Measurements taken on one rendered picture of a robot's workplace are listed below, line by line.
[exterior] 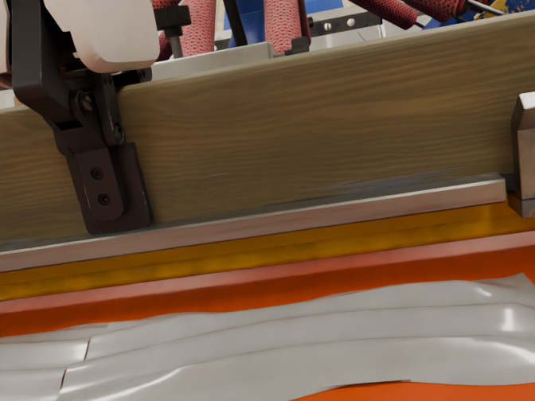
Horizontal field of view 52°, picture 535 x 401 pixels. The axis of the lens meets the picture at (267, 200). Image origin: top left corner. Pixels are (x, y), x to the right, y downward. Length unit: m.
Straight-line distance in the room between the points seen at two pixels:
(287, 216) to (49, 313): 0.14
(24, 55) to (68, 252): 0.10
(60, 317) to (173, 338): 0.08
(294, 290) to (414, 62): 0.11
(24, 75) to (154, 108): 0.06
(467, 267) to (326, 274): 0.07
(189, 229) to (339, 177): 0.07
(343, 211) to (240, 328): 0.07
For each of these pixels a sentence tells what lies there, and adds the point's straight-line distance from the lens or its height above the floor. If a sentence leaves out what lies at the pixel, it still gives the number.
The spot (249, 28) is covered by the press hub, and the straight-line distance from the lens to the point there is 1.06.
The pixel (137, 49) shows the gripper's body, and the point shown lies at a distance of 0.27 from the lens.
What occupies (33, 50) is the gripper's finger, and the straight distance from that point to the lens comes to 0.22.
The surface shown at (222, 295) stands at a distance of 0.27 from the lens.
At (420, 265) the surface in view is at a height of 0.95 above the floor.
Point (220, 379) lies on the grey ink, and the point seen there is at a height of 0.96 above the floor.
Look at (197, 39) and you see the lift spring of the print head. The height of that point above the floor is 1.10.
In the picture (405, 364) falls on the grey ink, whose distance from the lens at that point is 0.19.
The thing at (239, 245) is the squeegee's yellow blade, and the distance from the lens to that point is 0.27.
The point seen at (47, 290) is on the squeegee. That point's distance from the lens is 0.31.
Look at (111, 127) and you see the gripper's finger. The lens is 0.24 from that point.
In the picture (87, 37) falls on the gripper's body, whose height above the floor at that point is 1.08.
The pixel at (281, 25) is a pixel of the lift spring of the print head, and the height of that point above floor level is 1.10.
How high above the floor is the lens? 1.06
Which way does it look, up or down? 14 degrees down
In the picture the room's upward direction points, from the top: 11 degrees counter-clockwise
